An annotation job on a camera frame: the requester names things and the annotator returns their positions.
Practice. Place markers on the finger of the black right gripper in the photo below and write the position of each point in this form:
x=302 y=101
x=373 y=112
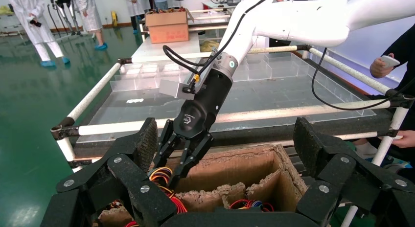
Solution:
x=165 y=144
x=193 y=157

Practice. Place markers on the person in white coverall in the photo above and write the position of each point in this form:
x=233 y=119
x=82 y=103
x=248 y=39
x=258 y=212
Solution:
x=136 y=3
x=89 y=11
x=30 y=11

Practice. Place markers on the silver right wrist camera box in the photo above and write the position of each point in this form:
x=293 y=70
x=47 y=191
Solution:
x=173 y=88

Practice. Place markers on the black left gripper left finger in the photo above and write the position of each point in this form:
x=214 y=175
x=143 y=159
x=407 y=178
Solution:
x=129 y=177

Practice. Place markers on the person's left hand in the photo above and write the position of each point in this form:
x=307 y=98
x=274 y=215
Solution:
x=407 y=139

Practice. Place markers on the yellow floor sign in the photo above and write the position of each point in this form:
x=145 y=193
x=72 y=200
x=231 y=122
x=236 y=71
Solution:
x=114 y=18

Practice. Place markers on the white phone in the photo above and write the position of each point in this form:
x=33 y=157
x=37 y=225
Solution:
x=390 y=61

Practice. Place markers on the clear acrylic divider tray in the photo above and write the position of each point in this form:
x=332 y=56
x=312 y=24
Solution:
x=259 y=96

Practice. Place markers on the person's right hand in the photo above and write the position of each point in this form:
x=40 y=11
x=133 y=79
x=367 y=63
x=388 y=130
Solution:
x=377 y=68

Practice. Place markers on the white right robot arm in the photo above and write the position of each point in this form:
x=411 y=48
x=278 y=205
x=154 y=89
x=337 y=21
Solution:
x=308 y=21

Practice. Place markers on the white table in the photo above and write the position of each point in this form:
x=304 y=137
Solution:
x=168 y=49

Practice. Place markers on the plain brown cardboard carton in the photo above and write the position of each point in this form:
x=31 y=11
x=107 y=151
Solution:
x=167 y=27

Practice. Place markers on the yellow material pile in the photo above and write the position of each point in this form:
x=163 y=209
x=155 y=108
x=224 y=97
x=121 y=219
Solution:
x=209 y=45

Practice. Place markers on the brown divided cardboard box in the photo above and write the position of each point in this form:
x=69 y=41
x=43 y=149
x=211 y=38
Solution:
x=227 y=167

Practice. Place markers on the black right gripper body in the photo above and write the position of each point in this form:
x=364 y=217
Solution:
x=204 y=105

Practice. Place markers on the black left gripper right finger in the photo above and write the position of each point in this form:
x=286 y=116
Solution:
x=340 y=177

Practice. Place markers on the person in dark clothes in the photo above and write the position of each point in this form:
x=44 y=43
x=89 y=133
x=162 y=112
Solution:
x=403 y=47

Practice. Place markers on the black tripod stand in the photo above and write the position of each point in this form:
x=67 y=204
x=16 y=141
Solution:
x=63 y=2

